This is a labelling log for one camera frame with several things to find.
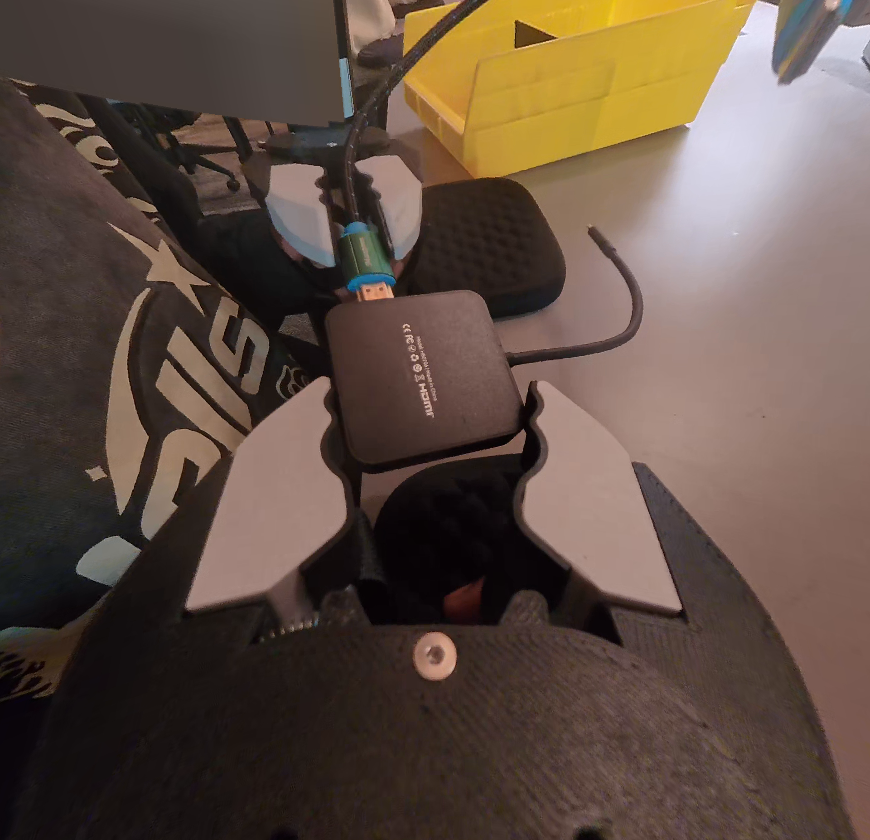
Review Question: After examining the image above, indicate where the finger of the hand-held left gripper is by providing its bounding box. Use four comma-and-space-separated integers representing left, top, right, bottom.
265, 163, 338, 270
353, 156, 425, 259

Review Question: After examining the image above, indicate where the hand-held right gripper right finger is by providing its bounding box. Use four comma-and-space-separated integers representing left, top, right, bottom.
513, 379, 682, 629

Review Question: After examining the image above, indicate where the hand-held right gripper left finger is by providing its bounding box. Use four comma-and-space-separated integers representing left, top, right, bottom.
185, 376, 358, 626

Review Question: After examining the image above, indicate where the black braided HDMI cable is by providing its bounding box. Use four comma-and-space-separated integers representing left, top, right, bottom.
336, 0, 534, 305

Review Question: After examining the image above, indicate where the black adapter hub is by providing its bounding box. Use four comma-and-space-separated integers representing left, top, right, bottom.
325, 289, 524, 474

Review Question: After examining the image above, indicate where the black cushioned pad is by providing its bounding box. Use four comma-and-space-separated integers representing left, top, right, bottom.
374, 452, 568, 626
408, 177, 567, 320

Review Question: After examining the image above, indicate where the black office chair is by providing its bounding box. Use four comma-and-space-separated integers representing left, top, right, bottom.
102, 99, 242, 191

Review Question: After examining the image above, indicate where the yellow plastic bin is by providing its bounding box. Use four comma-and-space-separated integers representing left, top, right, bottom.
402, 0, 769, 178

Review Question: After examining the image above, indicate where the dark printed shirt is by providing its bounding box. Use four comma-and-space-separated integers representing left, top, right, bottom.
0, 78, 341, 705

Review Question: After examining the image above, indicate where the blue and yellow object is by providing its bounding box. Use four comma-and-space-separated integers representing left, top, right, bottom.
773, 0, 860, 85

